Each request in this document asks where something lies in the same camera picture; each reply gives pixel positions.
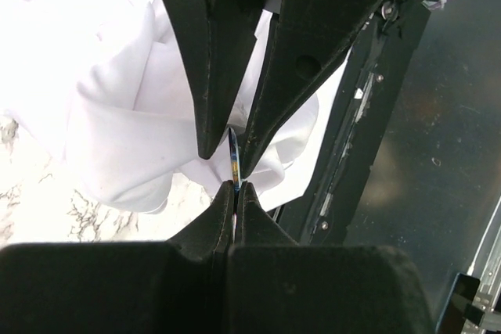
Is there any aluminium rail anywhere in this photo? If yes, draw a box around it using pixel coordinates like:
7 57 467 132
436 203 500 333

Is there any white shirt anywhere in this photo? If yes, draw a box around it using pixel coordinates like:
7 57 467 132
0 0 349 216

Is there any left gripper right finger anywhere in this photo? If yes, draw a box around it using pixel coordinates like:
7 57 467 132
226 183 434 333

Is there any round blue brooch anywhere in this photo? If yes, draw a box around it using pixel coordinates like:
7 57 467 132
228 127 241 193

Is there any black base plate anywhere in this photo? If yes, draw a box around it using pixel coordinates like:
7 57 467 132
276 2 431 245

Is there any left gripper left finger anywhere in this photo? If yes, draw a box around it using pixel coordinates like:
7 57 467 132
1 181 235 333

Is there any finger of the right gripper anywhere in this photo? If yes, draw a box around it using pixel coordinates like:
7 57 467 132
242 0 383 178
162 0 281 160

